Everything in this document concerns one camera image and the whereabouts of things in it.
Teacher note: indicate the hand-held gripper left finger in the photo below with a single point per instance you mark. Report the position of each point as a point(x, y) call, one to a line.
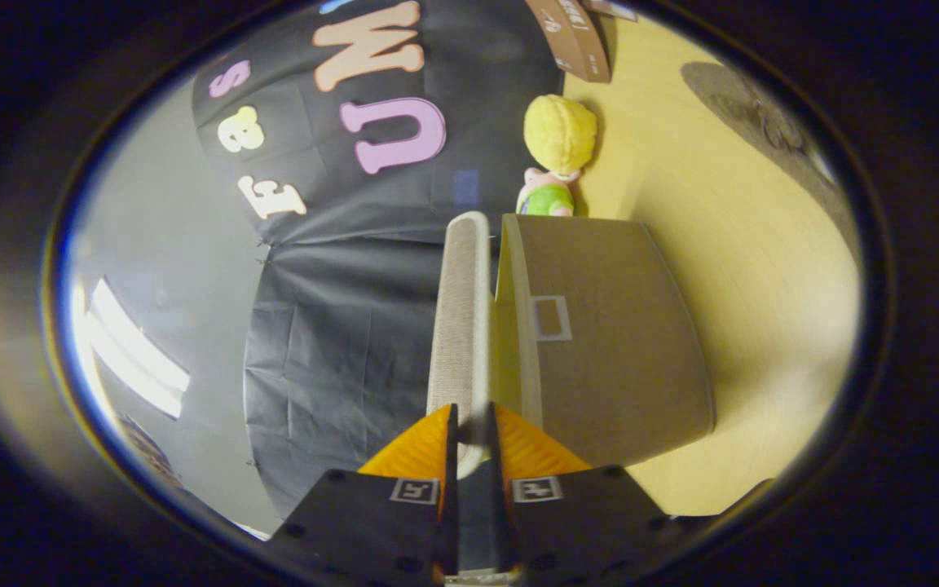
point(449, 505)

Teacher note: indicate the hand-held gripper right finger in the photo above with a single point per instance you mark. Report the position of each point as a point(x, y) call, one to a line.
point(502, 514)

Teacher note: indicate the beige fabric storage box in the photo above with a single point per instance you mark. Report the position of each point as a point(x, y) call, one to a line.
point(600, 367)

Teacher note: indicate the ceiling light panel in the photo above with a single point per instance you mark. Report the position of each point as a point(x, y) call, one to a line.
point(135, 350)

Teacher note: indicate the plush doll with yellow hair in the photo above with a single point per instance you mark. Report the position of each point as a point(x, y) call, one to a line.
point(559, 134)

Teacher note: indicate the brown hardcover book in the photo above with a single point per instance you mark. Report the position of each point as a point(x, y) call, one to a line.
point(575, 37)

